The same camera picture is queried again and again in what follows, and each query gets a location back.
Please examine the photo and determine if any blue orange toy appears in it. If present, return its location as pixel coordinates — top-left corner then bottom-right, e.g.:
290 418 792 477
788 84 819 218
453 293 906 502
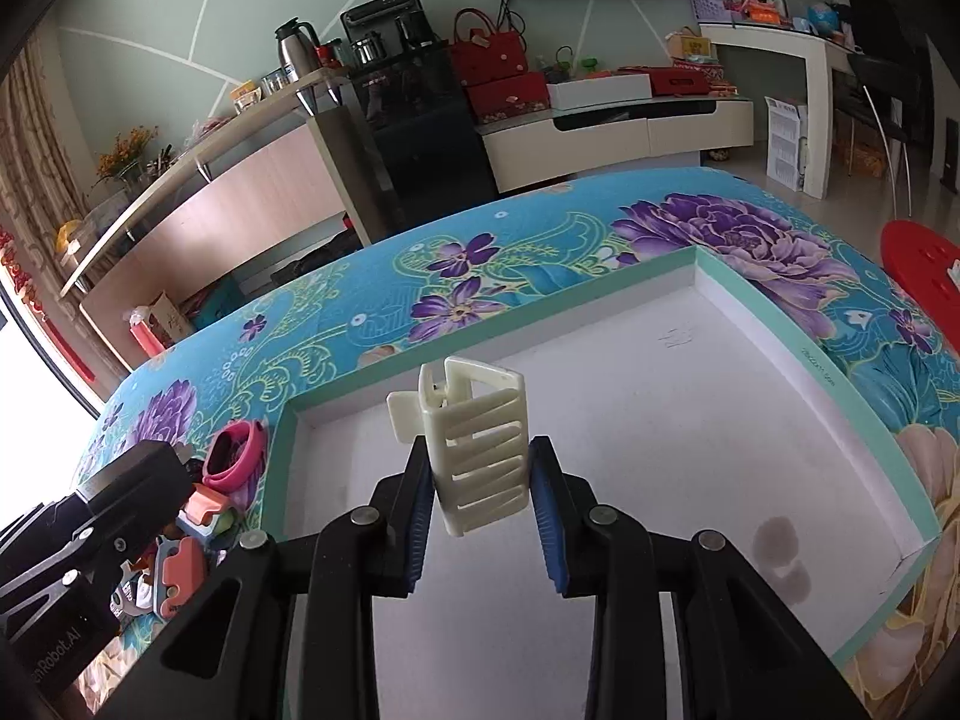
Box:
153 536 206 622
176 483 241 551

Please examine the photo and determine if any black chair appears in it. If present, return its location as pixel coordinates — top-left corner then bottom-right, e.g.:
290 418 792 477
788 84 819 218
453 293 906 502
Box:
832 41 958 216

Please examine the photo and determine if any cream plastic hair claw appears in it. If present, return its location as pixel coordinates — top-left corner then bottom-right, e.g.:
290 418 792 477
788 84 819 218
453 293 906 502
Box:
386 356 530 538

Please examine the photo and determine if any wooden bar counter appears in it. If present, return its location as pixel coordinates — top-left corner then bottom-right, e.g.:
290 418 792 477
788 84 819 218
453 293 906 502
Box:
62 70 389 371

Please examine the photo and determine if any red hanging knot ornament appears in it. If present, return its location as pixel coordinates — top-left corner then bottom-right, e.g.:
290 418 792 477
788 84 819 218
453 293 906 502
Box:
0 227 96 387

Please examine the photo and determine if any white desk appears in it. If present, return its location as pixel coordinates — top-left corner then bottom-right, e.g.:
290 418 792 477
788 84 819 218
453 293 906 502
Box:
698 23 853 200

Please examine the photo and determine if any red paper bag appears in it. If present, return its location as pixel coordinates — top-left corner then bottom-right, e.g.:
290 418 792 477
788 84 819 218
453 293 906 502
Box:
128 305 171 358

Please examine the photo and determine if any red handbag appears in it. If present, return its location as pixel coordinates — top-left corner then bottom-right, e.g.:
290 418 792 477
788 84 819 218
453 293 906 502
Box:
449 8 529 88

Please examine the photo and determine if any black bag on floor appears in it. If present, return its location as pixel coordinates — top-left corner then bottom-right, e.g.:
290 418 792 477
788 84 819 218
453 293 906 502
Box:
270 227 363 286

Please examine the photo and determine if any orange flower vase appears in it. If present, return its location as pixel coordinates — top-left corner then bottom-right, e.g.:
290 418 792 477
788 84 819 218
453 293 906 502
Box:
96 125 158 182

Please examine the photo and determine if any red plastic stool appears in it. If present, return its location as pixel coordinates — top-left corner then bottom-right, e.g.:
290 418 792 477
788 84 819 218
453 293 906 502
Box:
880 220 958 338

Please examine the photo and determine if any pink smart watch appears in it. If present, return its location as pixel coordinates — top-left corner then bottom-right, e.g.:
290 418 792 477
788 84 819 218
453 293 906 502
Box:
202 419 268 511

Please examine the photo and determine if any floral blue tablecloth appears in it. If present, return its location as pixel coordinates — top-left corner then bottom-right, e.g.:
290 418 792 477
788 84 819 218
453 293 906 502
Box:
78 167 958 718

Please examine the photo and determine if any black water dispenser cabinet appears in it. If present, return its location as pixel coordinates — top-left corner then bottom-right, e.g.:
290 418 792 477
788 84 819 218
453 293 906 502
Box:
340 0 498 231

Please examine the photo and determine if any white flat box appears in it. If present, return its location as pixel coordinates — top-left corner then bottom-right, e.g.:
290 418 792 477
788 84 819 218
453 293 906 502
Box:
547 73 652 110

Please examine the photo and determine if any red gift box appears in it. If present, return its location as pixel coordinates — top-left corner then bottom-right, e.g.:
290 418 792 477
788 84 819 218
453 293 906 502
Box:
467 71 550 124

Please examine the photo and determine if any steel thermos jug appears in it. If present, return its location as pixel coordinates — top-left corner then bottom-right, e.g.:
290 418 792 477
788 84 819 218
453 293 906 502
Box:
275 18 320 83

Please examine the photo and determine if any white tv cabinet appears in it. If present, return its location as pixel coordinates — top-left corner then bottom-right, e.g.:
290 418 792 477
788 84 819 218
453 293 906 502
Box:
480 98 754 195

